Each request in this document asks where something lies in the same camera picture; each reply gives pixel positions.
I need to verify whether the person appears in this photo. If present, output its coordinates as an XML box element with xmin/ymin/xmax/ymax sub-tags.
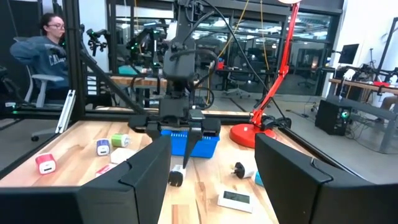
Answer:
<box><xmin>9</xmin><ymin>12</ymin><xmax>70</xmax><ymax>90</ymax></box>

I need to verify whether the black monitor on stand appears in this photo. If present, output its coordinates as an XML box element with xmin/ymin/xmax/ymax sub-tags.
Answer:
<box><xmin>338</xmin><ymin>43</ymin><xmax>360</xmax><ymax>65</ymax></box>

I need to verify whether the white digital clock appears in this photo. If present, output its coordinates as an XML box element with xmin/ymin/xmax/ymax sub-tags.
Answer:
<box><xmin>216</xmin><ymin>188</ymin><xmax>253</xmax><ymax>214</ymax></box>

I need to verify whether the wooden workbench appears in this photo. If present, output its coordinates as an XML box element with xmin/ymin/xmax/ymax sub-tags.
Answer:
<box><xmin>110</xmin><ymin>75</ymin><xmax>200</xmax><ymax>90</ymax></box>

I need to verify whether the black table frame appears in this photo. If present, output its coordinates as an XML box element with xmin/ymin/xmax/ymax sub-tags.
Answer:
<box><xmin>0</xmin><ymin>0</ymin><xmax>374</xmax><ymax>184</ymax></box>

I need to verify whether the cyan white charger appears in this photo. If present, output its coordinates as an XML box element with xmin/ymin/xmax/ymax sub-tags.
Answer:
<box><xmin>254</xmin><ymin>170</ymin><xmax>265</xmax><ymax>188</ymax></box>

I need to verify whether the black lamp cord bundle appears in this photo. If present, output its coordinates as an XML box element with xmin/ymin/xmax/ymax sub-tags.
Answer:
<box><xmin>260</xmin><ymin>114</ymin><xmax>292</xmax><ymax>131</ymax></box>

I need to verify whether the black computer tower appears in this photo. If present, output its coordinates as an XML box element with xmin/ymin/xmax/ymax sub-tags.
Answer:
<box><xmin>314</xmin><ymin>98</ymin><xmax>352</xmax><ymax>136</ymax></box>

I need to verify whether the white charger black face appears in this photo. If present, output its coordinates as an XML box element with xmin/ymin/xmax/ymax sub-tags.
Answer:
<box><xmin>231</xmin><ymin>161</ymin><xmax>257</xmax><ymax>180</ymax></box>

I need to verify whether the blue plastic basket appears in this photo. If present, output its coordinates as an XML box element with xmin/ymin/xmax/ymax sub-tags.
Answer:
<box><xmin>160</xmin><ymin>129</ymin><xmax>221</xmax><ymax>159</ymax></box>

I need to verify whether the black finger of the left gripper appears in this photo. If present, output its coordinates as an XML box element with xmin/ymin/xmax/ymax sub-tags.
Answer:
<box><xmin>182</xmin><ymin>126</ymin><xmax>203</xmax><ymax>169</ymax></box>
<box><xmin>146</xmin><ymin>127</ymin><xmax>162</xmax><ymax>141</ymax></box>

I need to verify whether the silver aluminium extrusion bar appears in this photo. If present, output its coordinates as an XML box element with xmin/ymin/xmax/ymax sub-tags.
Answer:
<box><xmin>55</xmin><ymin>89</ymin><xmax>76</xmax><ymax>134</ymax></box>

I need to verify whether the grey office chair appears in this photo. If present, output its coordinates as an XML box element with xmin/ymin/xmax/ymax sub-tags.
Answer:
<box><xmin>14</xmin><ymin>36</ymin><xmax>65</xmax><ymax>142</ymax></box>

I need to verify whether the wooden top desk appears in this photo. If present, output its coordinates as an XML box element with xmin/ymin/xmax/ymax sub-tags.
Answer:
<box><xmin>326</xmin><ymin>77</ymin><xmax>398</xmax><ymax>153</ymax></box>

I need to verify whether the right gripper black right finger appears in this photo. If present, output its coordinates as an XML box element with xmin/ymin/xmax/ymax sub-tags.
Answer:
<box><xmin>254</xmin><ymin>133</ymin><xmax>398</xmax><ymax>224</ymax></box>

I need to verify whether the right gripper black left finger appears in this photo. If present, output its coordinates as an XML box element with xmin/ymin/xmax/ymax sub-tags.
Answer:
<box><xmin>0</xmin><ymin>134</ymin><xmax>172</xmax><ymax>224</ymax></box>

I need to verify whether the purple white charger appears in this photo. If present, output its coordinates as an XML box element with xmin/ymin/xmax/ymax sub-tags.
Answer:
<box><xmin>95</xmin><ymin>138</ymin><xmax>111</xmax><ymax>157</ymax></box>

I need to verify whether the white flat charger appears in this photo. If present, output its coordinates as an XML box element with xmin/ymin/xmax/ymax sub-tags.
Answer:
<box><xmin>109</xmin><ymin>147</ymin><xmax>137</xmax><ymax>165</ymax></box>

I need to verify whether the red desk lamp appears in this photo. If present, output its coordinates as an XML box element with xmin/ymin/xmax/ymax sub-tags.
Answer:
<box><xmin>229</xmin><ymin>0</ymin><xmax>302</xmax><ymax>149</ymax></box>

